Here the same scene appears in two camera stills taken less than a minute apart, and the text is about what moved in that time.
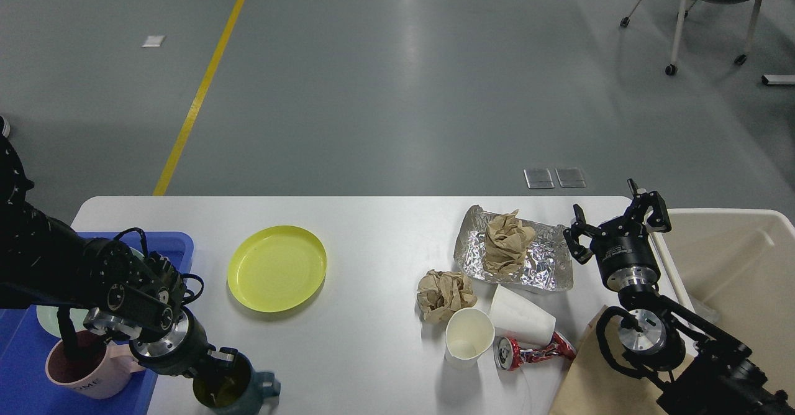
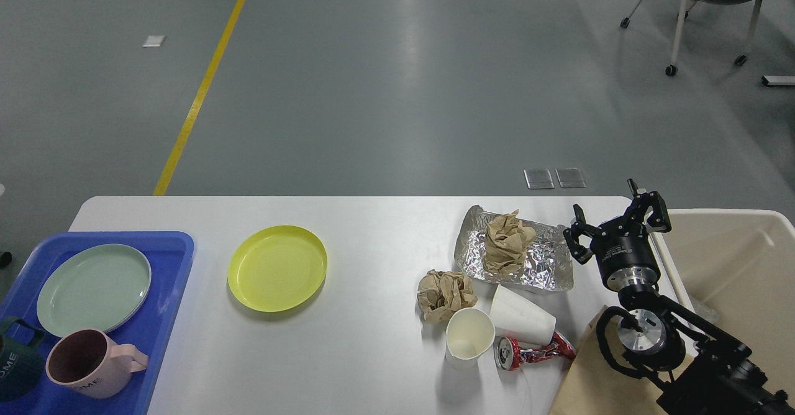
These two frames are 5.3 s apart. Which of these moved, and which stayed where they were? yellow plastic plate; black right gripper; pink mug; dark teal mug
Moved: dark teal mug
Stayed: black right gripper; yellow plastic plate; pink mug
